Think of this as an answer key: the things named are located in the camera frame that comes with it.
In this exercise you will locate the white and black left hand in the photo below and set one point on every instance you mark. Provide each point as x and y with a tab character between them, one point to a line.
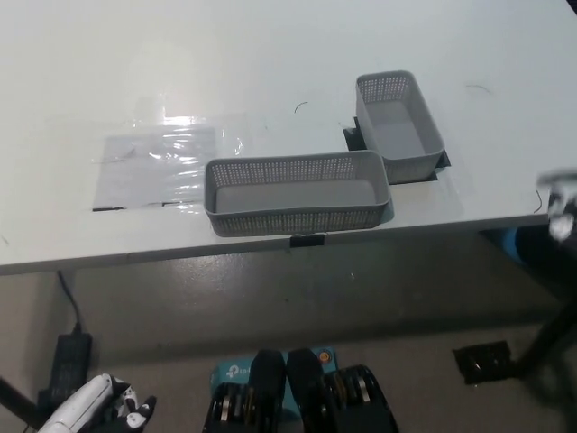
85	403

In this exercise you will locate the clear plastic sheet over paper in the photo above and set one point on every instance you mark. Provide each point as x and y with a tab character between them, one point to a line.
158	167

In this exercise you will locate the black floor socket plate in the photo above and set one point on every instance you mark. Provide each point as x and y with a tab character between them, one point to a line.
484	363

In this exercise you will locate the black table leg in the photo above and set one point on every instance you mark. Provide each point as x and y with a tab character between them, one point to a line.
547	336

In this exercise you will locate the black metal bar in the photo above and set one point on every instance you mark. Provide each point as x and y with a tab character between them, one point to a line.
18	399

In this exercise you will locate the black power adapter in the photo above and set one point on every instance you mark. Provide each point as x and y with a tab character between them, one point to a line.
70	361

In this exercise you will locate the black tape strip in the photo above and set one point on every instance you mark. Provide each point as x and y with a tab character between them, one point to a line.
306	241

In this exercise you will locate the grey perforated plastic basket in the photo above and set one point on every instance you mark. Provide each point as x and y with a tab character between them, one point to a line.
396	131
293	225

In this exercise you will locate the black and white right hand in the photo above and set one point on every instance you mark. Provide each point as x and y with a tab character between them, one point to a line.
561	212

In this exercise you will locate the black marker mat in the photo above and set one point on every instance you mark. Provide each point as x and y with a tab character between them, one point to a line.
354	140

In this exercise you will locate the teal router box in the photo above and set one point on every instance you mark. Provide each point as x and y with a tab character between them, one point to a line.
232	372

